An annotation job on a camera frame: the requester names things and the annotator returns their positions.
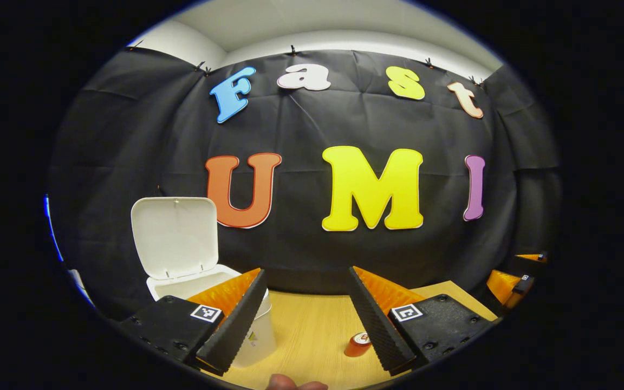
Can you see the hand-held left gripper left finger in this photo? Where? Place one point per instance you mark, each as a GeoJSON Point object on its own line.
{"type": "Point", "coordinates": [241, 319]}

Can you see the red pop can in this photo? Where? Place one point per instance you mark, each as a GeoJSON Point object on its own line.
{"type": "Point", "coordinates": [356, 346]}

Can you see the lit computer screen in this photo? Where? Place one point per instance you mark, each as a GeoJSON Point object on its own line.
{"type": "Point", "coordinates": [52, 227]}

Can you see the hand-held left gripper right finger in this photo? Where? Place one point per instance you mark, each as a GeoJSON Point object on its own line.
{"type": "Point", "coordinates": [374, 319]}

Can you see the black backdrop cloth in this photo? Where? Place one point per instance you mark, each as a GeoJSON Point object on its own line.
{"type": "Point", "coordinates": [301, 130]}

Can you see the wooden desktop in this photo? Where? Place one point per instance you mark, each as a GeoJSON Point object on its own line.
{"type": "Point", "coordinates": [312, 325]}

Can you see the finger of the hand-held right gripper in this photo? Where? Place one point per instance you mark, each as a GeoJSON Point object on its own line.
{"type": "Point", "coordinates": [501, 284]}
{"type": "Point", "coordinates": [528, 264]}

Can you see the white desktop garbage bin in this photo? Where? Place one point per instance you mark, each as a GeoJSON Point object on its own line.
{"type": "Point", "coordinates": [174, 238]}

